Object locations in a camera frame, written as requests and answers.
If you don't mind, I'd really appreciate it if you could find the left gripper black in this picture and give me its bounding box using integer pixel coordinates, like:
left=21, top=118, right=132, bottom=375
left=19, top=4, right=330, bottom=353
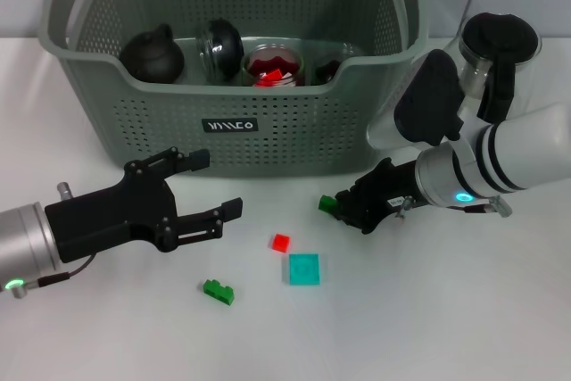
left=43, top=146, right=245, bottom=265

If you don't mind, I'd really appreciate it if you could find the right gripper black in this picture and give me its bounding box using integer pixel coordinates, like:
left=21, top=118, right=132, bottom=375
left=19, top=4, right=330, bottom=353
left=334, top=156, right=426, bottom=236

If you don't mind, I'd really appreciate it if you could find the long green toy brick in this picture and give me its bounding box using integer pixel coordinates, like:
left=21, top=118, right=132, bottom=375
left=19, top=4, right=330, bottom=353
left=318, top=194, right=339, bottom=215

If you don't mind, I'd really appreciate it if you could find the teal square brick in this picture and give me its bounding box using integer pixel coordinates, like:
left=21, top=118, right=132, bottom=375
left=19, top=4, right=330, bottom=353
left=283, top=253, right=321, bottom=286

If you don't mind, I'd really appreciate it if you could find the small red toy brick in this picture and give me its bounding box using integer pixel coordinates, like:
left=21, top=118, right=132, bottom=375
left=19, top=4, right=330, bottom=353
left=269, top=233, right=292, bottom=253

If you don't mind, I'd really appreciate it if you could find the small green toy brick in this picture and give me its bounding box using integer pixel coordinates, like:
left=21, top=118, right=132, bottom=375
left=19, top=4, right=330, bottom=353
left=203, top=277, right=236, bottom=307

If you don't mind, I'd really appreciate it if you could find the orange-red sloped toy brick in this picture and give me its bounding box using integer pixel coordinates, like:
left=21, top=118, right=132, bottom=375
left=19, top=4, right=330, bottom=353
left=256, top=68, right=286, bottom=87

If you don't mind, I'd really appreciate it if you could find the glass teacup black base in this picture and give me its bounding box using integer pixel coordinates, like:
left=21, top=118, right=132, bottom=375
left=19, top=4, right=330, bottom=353
left=194, top=18, right=246, bottom=84
left=311, top=58, right=347, bottom=87
left=240, top=44, right=308, bottom=87

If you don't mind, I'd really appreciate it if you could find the grey-green perforated storage basket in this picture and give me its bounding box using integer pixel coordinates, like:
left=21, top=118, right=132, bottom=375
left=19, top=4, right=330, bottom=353
left=37, top=0, right=429, bottom=178

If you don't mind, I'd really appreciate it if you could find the black clay teapot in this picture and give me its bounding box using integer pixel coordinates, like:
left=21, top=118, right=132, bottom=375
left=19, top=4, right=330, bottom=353
left=118, top=22, right=186, bottom=85

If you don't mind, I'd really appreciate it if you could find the glass teapot black lid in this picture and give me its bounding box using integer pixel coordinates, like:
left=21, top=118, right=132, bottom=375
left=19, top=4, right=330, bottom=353
left=441, top=12, right=543, bottom=126

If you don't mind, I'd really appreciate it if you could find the right gripper cable plug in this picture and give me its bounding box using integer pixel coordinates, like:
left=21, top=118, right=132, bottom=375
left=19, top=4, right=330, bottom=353
left=394, top=195, right=513, bottom=220

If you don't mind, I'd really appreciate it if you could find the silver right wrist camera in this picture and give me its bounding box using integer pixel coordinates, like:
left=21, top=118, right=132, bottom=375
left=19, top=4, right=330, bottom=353
left=367, top=49, right=466, bottom=151

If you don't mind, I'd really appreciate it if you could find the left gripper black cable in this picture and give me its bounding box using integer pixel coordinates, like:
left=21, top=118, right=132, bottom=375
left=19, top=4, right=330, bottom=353
left=11, top=181, right=98, bottom=301

